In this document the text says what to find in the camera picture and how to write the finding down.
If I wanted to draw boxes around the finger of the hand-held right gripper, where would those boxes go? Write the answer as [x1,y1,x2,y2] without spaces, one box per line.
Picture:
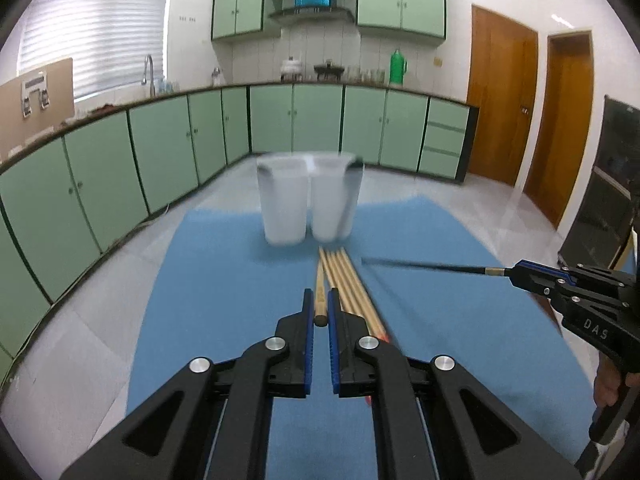
[510,259,640,287]
[506,271,567,302]

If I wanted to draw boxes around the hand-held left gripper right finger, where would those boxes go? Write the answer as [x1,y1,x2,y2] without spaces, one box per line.
[327,287,583,480]

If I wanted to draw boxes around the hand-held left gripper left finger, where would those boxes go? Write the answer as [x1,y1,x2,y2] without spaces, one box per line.
[60,288,317,480]

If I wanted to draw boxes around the black chopstick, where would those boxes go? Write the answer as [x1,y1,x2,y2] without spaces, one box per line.
[360,256,510,277]

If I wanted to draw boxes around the white two-compartment utensil holder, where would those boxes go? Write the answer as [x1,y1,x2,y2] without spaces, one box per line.
[256,152,365,246]

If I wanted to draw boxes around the person's right hand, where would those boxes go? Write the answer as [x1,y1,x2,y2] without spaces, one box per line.
[594,359,623,410]

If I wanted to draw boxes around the black case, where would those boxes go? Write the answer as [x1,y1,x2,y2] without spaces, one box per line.
[557,94,640,273]

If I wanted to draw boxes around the blue mat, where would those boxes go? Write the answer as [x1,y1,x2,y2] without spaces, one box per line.
[127,197,596,480]

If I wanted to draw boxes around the wooden door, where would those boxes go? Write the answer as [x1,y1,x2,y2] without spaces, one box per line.
[522,31,596,231]
[467,4,540,187]

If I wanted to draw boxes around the green drawer unit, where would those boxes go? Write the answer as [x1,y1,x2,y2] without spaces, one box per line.
[417,97,473,181]

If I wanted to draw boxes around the green thermos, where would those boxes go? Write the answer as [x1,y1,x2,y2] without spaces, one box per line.
[389,49,408,86]

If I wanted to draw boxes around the row of drinking glasses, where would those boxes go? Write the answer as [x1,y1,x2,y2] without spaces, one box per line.
[347,66,387,85]

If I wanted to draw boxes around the long green base cabinet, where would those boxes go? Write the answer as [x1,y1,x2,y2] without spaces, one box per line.
[0,85,251,376]

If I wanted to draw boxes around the black pot on stove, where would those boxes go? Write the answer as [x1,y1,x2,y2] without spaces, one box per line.
[314,60,346,83]

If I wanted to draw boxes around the metal kitchen faucet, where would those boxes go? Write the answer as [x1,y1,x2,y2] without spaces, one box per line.
[141,55,157,98]

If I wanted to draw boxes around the black range hood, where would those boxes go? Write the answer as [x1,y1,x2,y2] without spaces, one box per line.
[268,5,357,23]

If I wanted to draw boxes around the brown cardboard board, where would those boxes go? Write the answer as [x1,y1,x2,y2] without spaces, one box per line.
[0,57,76,161]

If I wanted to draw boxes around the white window blind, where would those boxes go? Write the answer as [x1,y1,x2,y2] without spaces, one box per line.
[17,0,168,101]

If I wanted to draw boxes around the large green wall cabinet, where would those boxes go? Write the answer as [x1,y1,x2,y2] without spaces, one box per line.
[356,0,447,41]

